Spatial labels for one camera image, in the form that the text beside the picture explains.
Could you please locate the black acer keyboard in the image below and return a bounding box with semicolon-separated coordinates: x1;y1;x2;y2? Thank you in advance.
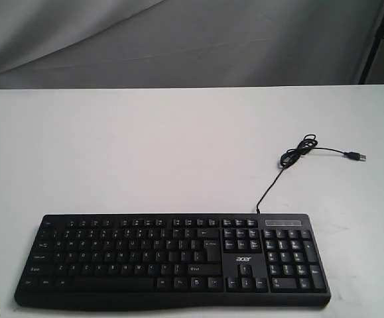
14;213;331;311

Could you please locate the black USB cable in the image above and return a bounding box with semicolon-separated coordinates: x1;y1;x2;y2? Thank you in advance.
255;133;367;215

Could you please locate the grey backdrop cloth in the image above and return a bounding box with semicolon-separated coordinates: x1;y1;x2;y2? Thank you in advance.
0;1;384;89

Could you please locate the black stand pole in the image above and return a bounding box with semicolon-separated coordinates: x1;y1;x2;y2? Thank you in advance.
357;10;384;85

